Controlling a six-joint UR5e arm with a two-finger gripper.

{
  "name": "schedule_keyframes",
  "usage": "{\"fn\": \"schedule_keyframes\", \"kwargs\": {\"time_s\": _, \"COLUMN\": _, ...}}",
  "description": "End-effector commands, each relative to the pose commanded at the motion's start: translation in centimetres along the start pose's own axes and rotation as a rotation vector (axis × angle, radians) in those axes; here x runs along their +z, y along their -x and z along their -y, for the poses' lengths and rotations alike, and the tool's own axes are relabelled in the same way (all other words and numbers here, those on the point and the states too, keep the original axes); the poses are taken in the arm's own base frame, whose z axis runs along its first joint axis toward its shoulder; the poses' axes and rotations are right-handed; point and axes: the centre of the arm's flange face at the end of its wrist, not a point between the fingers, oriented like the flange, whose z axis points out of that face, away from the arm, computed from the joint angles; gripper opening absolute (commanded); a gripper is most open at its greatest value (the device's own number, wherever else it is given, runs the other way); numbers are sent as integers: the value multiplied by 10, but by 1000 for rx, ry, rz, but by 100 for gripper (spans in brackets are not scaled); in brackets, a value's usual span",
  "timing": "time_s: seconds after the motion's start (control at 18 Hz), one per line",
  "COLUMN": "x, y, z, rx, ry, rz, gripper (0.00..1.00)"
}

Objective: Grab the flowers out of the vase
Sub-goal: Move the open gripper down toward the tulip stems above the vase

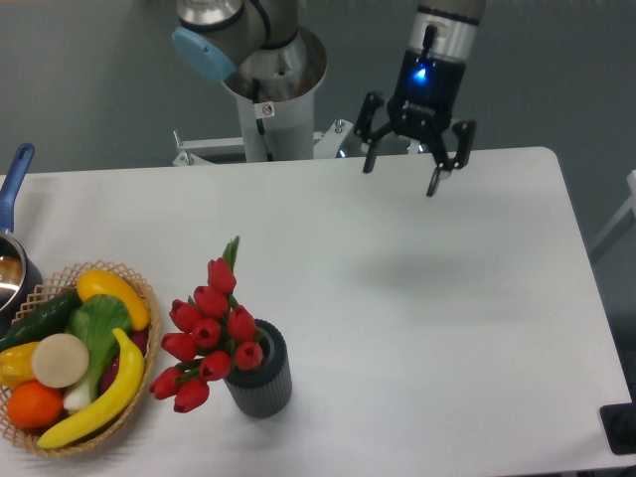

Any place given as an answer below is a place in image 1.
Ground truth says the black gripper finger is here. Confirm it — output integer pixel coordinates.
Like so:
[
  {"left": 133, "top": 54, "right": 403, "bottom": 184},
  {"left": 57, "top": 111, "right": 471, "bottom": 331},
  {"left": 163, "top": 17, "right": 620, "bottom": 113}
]
[
  {"left": 354, "top": 90, "right": 394, "bottom": 174},
  {"left": 424, "top": 118, "right": 478, "bottom": 198}
]

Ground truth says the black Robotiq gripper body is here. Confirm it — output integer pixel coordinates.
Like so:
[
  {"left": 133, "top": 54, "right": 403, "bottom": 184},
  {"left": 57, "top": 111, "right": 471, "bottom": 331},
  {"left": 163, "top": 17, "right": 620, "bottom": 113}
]
[{"left": 388, "top": 50, "right": 466, "bottom": 144}]

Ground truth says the red tulip bouquet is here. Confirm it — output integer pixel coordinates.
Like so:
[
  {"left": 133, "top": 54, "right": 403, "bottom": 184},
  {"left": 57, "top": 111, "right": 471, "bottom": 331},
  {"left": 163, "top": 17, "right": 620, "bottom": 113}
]
[{"left": 149, "top": 237, "right": 265, "bottom": 413}]

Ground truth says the dark grey ribbed vase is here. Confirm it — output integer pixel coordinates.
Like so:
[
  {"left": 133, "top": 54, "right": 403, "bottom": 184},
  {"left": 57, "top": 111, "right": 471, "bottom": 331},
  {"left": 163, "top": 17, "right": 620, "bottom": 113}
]
[{"left": 225, "top": 319, "right": 293, "bottom": 418}]

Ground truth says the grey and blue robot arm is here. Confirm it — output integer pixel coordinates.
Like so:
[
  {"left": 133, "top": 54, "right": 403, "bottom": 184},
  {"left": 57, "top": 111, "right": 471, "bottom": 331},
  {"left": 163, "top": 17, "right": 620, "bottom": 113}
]
[{"left": 172, "top": 1, "right": 485, "bottom": 196}]

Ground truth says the dark red fruit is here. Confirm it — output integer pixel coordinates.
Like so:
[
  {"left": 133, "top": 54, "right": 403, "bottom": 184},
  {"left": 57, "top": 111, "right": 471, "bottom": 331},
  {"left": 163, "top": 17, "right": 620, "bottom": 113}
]
[{"left": 98, "top": 331, "right": 148, "bottom": 396}]

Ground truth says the yellow lemon squash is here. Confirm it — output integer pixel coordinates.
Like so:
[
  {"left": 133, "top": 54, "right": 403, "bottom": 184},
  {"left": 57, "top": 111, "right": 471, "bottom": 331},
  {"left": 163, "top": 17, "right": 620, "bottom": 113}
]
[{"left": 76, "top": 268, "right": 150, "bottom": 331}]

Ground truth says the black device at table edge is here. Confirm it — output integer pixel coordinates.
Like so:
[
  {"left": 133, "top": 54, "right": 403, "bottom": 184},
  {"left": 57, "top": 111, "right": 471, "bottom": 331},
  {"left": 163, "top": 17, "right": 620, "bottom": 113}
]
[{"left": 599, "top": 402, "right": 635, "bottom": 455}]

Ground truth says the green bok choy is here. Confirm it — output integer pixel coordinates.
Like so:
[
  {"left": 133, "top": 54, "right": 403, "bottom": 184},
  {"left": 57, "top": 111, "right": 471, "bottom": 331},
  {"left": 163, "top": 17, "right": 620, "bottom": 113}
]
[{"left": 64, "top": 294, "right": 131, "bottom": 414}]

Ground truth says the yellow banana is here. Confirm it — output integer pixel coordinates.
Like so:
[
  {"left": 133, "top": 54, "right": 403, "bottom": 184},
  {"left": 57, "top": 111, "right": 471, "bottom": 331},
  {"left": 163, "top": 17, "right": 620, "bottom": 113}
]
[{"left": 37, "top": 328, "right": 144, "bottom": 450}]

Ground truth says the green cucumber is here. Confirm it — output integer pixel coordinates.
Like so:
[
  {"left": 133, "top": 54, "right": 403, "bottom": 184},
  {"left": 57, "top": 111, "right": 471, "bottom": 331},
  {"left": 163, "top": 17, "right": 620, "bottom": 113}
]
[{"left": 1, "top": 288, "right": 81, "bottom": 352}]

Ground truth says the beige round disc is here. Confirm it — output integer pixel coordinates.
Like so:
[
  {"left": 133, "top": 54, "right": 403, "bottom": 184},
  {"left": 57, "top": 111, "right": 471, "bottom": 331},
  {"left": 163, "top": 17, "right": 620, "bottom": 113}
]
[{"left": 31, "top": 333, "right": 88, "bottom": 389}]

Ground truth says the yellow bell pepper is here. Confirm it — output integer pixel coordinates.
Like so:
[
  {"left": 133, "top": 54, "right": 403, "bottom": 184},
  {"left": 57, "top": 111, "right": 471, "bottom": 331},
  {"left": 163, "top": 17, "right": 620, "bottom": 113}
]
[{"left": 1, "top": 342, "right": 39, "bottom": 389}]

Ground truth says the orange fruit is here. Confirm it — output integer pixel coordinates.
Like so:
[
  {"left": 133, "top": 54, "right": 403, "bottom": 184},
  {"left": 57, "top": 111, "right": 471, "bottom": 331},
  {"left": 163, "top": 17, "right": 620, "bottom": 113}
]
[{"left": 7, "top": 381, "right": 63, "bottom": 429}]

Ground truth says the woven wicker basket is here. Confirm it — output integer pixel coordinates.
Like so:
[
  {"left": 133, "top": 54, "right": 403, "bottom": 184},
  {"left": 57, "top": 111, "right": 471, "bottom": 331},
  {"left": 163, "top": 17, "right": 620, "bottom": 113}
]
[{"left": 1, "top": 259, "right": 161, "bottom": 458}]

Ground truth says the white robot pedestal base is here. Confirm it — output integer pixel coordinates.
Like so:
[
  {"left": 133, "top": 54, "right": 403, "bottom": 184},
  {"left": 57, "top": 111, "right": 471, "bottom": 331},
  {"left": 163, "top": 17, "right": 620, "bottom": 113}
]
[{"left": 173, "top": 27, "right": 354, "bottom": 162}]

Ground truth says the white frame at right edge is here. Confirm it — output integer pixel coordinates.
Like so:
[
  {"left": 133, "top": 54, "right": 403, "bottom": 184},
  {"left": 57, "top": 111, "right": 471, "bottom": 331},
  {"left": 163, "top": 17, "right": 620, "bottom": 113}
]
[{"left": 587, "top": 170, "right": 635, "bottom": 264}]

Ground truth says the blue handled saucepan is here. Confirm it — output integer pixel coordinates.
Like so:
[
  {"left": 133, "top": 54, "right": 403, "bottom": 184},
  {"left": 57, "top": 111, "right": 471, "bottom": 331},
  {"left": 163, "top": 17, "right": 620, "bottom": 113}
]
[{"left": 1, "top": 143, "right": 43, "bottom": 335}]

